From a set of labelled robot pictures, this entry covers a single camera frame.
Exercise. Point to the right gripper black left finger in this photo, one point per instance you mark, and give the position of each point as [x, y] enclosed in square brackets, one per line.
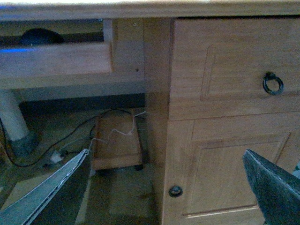
[56, 200]

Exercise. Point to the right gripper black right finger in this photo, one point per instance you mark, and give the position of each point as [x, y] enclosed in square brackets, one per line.
[277, 191]

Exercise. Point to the black computer mouse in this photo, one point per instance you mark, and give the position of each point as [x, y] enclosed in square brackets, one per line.
[40, 36]

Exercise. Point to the wooden pull-out keyboard tray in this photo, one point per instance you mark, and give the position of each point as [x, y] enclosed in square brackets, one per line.
[87, 49]

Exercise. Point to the white power adapter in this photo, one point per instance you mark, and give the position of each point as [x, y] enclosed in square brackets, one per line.
[55, 158]

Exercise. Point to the white pipe with grey base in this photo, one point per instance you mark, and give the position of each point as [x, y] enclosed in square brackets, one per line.
[22, 140]

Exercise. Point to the wooden cabinet door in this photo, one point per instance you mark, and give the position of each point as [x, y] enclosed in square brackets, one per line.
[204, 158]

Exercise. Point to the black round door knob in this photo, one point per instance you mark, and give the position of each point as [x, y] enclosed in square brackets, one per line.
[175, 191]

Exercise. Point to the wooden rolling stand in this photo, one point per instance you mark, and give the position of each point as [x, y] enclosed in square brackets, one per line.
[116, 142]

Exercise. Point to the wooden desk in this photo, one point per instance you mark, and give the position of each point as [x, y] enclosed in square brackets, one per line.
[158, 17]

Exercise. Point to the wooden drawer front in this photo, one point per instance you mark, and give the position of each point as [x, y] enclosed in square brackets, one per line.
[218, 66]

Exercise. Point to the black ring drawer pull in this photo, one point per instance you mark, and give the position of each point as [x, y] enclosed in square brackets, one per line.
[272, 84]

